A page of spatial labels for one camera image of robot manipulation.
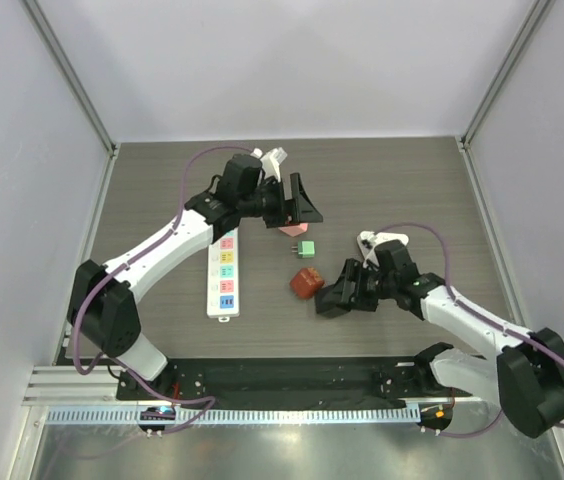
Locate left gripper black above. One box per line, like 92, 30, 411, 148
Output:
239, 174, 323, 229

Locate pink cube plug adapter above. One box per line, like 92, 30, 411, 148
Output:
278, 223, 309, 237

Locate red-brown cube plug adapter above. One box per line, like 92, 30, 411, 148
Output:
289, 267, 325, 300

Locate green cube plug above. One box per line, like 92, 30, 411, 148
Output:
291, 240, 316, 259

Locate white triangular socket base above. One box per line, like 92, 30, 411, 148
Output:
356, 231, 409, 268

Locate white power strip coloured sockets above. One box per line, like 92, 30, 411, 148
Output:
206, 228, 240, 323

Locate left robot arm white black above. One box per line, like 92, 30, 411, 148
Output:
67, 147, 323, 400

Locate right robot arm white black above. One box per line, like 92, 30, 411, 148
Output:
315, 231, 564, 438

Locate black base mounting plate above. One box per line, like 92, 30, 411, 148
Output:
115, 357, 473, 401

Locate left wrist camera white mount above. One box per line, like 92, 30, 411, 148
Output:
250, 147, 287, 182

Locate slotted cable duct strip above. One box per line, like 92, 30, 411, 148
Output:
46, 404, 421, 426

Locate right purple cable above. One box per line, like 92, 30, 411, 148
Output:
376, 222, 564, 439

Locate purple cable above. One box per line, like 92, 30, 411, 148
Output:
376, 222, 564, 439
51, 144, 263, 460

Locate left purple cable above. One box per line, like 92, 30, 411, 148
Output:
51, 144, 263, 460

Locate aluminium rail front frame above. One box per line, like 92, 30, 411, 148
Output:
21, 360, 564, 407

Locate right aluminium frame post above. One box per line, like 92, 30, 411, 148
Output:
460, 0, 554, 149

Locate aluminium frame post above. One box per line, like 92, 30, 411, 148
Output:
20, 0, 117, 157
460, 0, 554, 149

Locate left aluminium frame post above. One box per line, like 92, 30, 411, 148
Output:
20, 0, 117, 157

